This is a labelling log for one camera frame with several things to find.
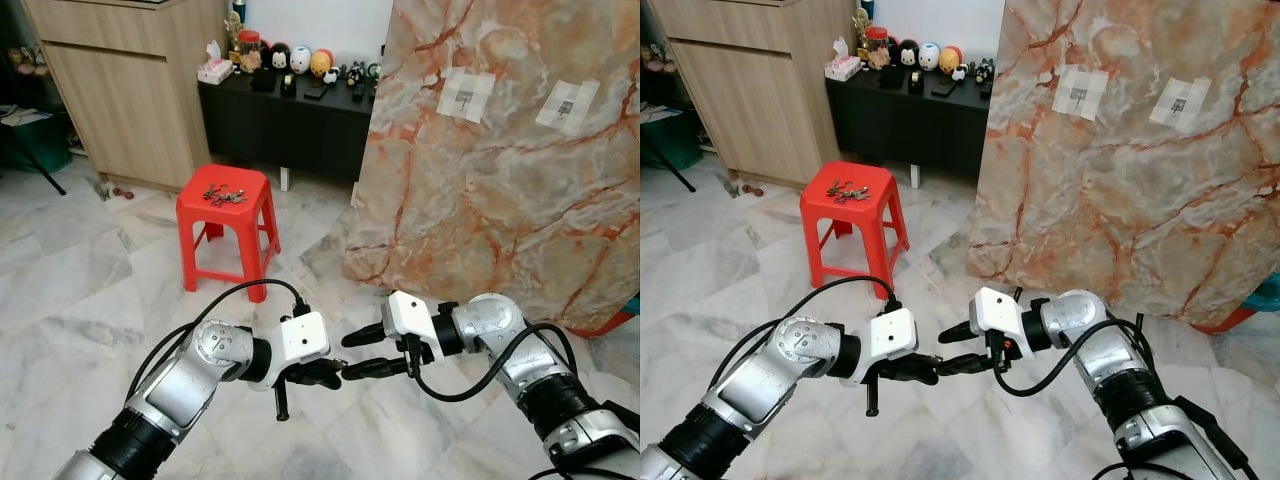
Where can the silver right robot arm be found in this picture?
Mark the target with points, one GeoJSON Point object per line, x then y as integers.
{"type": "Point", "coordinates": [540, 370]}
{"type": "Point", "coordinates": [1120, 370]}

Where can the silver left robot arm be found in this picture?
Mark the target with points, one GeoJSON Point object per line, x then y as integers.
{"type": "Point", "coordinates": [180, 385]}
{"type": "Point", "coordinates": [770, 380]}

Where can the red plastic stool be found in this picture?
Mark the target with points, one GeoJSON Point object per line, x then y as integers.
{"type": "Point", "coordinates": [255, 195]}
{"type": "Point", "coordinates": [885, 190]}

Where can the silver key bunch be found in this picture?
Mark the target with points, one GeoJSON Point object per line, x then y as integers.
{"type": "Point", "coordinates": [237, 198]}
{"type": "Point", "coordinates": [838, 190]}
{"type": "Point", "coordinates": [860, 194]}
{"type": "Point", "coordinates": [213, 193]}

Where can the marble pattern folding table top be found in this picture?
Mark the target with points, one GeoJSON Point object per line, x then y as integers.
{"type": "Point", "coordinates": [1120, 200]}
{"type": "Point", "coordinates": [500, 200]}

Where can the black low bench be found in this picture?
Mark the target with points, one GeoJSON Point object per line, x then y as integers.
{"type": "Point", "coordinates": [910, 130]}
{"type": "Point", "coordinates": [290, 135]}

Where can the teal plastic container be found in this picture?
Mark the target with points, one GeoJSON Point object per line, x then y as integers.
{"type": "Point", "coordinates": [1262, 295]}
{"type": "Point", "coordinates": [633, 305]}

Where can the small red floor toy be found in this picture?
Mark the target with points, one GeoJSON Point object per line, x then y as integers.
{"type": "Point", "coordinates": [752, 188]}
{"type": "Point", "coordinates": [122, 190]}

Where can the black tape dispenser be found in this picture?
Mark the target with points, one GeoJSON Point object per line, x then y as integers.
{"type": "Point", "coordinates": [288, 86]}
{"type": "Point", "coordinates": [916, 84]}

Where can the small panda plush toy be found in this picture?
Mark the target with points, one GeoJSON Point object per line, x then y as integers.
{"type": "Point", "coordinates": [958, 74]}
{"type": "Point", "coordinates": [330, 77]}

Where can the small black plush toy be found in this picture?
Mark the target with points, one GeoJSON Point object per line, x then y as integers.
{"type": "Point", "coordinates": [354, 73]}
{"type": "Point", "coordinates": [982, 71]}

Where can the orange round plush toy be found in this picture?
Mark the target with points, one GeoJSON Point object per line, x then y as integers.
{"type": "Point", "coordinates": [321, 63]}
{"type": "Point", "coordinates": [950, 60]}

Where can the white round plush toy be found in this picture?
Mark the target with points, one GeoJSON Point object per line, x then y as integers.
{"type": "Point", "coordinates": [300, 60]}
{"type": "Point", "coordinates": [929, 57]}

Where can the black mouse plush toy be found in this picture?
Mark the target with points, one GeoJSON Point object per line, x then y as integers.
{"type": "Point", "coordinates": [907, 54]}
{"type": "Point", "coordinates": [280, 57]}

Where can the pink tissue box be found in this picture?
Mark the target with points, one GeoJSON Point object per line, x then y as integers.
{"type": "Point", "coordinates": [843, 65]}
{"type": "Point", "coordinates": [215, 68]}

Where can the light wooden cabinet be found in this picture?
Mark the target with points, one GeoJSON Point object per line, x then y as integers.
{"type": "Point", "coordinates": [760, 100]}
{"type": "Point", "coordinates": [130, 100]}

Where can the green waste bin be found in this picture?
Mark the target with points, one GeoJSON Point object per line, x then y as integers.
{"type": "Point", "coordinates": [685, 130]}
{"type": "Point", "coordinates": [35, 145]}

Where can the gold and blue trophy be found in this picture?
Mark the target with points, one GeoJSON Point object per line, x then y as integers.
{"type": "Point", "coordinates": [860, 28]}
{"type": "Point", "coordinates": [233, 30]}

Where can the dark glass display cabinet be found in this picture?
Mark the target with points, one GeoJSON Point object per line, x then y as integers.
{"type": "Point", "coordinates": [655, 50]}
{"type": "Point", "coordinates": [20, 50]}

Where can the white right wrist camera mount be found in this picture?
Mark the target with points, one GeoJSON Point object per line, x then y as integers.
{"type": "Point", "coordinates": [995, 312]}
{"type": "Point", "coordinates": [408, 315]}

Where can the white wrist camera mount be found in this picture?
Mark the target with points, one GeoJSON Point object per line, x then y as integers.
{"type": "Point", "coordinates": [890, 335]}
{"type": "Point", "coordinates": [408, 315]}
{"type": "Point", "coordinates": [303, 337]}
{"type": "Point", "coordinates": [995, 312]}

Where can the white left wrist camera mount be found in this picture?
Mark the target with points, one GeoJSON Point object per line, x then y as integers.
{"type": "Point", "coordinates": [890, 335]}
{"type": "Point", "coordinates": [303, 337]}

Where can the clear taped wall hook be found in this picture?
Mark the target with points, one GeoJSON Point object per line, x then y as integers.
{"type": "Point", "coordinates": [1180, 103]}
{"type": "Point", "coordinates": [1080, 93]}
{"type": "Point", "coordinates": [567, 106]}
{"type": "Point", "coordinates": [466, 96]}

